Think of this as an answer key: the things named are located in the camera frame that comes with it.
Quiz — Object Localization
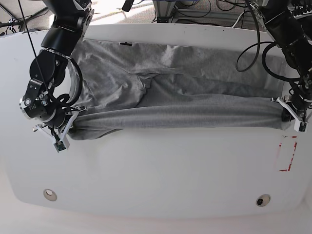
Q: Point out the black arm cable left side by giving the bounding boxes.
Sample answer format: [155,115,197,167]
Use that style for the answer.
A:
[235,0,305,80]

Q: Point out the white power strip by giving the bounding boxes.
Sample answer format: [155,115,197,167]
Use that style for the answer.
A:
[289,6,312,19]

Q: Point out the table grommet hole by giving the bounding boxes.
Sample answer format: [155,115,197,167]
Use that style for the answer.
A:
[256,194,271,207]
[43,189,57,202]

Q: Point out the wrist camera board left side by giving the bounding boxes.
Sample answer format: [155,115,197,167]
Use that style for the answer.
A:
[294,119,308,133]

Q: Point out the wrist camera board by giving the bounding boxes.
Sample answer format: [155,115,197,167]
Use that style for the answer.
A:
[294,119,308,133]
[53,138,70,153]

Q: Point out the black silver gripper right side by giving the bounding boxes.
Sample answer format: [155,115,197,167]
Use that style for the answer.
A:
[19,79,87,141]

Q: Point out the grey T-shirt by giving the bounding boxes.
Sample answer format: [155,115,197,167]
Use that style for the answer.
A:
[69,39,290,140]

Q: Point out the aluminium frame stand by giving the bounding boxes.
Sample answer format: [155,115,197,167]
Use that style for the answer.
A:
[153,0,178,23]

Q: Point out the black tripod legs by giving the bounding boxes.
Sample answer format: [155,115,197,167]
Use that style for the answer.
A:
[0,0,49,35]

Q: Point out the left table grommet hole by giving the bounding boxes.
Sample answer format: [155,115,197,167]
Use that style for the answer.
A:
[43,189,57,202]

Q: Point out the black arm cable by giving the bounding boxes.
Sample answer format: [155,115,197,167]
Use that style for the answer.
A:
[18,0,83,137]
[235,0,305,80]

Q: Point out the right table grommet hole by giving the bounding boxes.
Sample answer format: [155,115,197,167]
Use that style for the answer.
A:
[256,194,271,207]

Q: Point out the red tape rectangle marker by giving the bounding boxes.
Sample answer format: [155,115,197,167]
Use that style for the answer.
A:
[276,136,298,172]

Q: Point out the black arm cable right side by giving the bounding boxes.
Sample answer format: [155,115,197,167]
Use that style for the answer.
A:
[18,0,83,137]

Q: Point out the black silver gripper left side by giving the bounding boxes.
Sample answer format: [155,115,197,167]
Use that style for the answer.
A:
[271,73,312,123]

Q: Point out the wrist camera board right side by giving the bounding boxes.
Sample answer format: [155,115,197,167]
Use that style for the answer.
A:
[53,138,70,153]

